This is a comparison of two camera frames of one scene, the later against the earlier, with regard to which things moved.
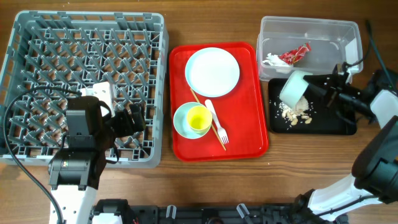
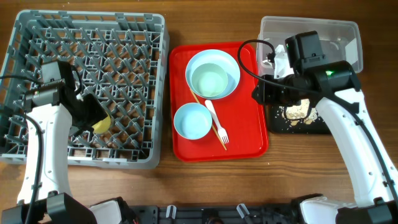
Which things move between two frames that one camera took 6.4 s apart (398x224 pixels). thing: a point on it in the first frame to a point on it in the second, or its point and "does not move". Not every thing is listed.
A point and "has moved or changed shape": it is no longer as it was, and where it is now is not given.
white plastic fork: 221,130 does not move
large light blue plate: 212,72 does not move
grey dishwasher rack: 50,56 does not move
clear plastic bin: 317,45 does not move
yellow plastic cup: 199,119 has moved or changed shape
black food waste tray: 324,120 does not move
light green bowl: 293,87 has moved or changed shape
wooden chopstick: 215,130 does not move
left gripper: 127,128 to 99,113
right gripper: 329,84 to 267,96
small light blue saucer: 180,122 does not move
